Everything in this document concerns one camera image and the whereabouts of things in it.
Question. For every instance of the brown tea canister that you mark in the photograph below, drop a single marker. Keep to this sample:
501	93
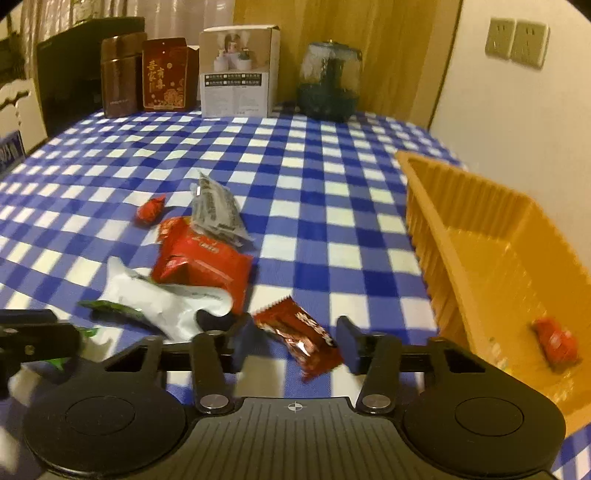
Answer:
122	76

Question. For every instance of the large red snack packet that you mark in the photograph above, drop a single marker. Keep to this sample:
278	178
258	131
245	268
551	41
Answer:
203	263

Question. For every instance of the white snack packet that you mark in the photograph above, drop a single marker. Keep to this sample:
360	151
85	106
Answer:
152	300

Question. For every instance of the red gold patterned box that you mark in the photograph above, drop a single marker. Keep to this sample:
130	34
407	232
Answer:
168	76

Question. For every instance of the grey printed snack packet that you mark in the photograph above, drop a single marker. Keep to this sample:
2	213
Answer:
214	214

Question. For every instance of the small red wrapped candy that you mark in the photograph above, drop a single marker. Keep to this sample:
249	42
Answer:
150	211

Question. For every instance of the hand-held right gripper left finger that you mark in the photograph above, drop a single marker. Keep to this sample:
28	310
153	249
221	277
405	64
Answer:
244	344

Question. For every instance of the sheer pale curtain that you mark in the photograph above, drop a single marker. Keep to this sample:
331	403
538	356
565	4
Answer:
138	14

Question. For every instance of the dark green glass jar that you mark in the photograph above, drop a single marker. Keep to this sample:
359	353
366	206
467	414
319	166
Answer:
328	85

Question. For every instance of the white product box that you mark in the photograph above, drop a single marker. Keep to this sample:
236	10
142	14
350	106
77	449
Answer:
238	74

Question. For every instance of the bright green snack packet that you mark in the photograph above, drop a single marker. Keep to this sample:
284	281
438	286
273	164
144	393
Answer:
85	333

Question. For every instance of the beige wall socket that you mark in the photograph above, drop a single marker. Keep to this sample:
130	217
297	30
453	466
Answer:
530	45
498	39

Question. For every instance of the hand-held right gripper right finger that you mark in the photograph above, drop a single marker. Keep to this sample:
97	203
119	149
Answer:
348	346

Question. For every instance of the blue sign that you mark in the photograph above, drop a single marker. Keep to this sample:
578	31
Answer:
9	152

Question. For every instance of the black box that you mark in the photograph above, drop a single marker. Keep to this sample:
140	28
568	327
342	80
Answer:
69	78

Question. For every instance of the dark green snack packet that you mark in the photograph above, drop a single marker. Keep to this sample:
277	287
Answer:
115	309

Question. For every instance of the dark red snack packet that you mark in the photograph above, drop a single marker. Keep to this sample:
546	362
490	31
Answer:
302	334

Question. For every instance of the yellow plastic tray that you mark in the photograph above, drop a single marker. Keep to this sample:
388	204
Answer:
489	258

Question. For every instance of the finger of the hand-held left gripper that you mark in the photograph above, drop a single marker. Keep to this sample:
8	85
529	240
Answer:
41	344
27	316

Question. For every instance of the white carved furniture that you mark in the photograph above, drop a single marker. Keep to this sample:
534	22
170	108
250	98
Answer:
18	108

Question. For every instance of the blue white checkered tablecloth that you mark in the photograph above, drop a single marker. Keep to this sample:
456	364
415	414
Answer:
300	184

